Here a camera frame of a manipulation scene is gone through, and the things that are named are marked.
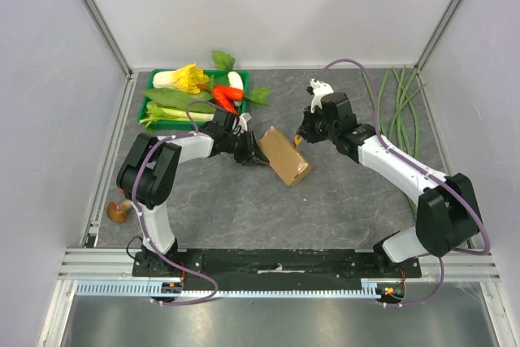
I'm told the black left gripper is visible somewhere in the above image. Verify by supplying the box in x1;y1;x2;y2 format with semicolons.
224;130;269;168

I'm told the brown cardboard express box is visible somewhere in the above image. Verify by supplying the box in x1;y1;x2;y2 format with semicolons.
258;127;313;187

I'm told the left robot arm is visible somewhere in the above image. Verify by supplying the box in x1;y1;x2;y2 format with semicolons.
116;109;269;276

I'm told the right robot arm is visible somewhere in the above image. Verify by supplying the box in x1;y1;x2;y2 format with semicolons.
294;89;483;277

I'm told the green leaf beside tray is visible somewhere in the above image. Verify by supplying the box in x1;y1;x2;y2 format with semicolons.
244;88;271;106

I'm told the red chili pepper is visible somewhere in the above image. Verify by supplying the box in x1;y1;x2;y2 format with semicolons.
197;84;245;114

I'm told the white radish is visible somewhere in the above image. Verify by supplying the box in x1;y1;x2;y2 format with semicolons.
227;71;245;106

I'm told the green plastic tray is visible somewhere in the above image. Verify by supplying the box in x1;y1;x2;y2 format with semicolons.
137;66;249;131

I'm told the green long beans bundle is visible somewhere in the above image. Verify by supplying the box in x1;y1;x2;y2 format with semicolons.
362;66;425;159

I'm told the large green leaf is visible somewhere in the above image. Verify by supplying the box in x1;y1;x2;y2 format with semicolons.
143;88;213;111

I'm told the green leaf sprig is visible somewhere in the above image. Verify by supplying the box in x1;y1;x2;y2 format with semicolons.
211;50;236;72

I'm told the yellow napa cabbage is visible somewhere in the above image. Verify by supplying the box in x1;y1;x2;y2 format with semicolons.
152;63;210;95

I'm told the green white celery stalk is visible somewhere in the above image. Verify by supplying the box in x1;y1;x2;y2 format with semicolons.
138;102;216;131

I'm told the brown toy mushroom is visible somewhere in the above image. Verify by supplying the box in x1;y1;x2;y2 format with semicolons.
106;199;132;223

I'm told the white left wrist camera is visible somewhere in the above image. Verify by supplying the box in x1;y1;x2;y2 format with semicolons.
238;112;252;132

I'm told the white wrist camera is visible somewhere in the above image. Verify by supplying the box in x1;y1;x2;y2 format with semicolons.
238;112;252;132
305;79;335;114

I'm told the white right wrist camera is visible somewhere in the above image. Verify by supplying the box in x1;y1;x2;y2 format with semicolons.
305;79;335;114

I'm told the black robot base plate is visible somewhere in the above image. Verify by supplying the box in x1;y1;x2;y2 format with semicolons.
167;249;422;283

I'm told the slotted white cable duct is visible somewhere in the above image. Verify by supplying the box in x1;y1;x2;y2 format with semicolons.
76;273;380;299

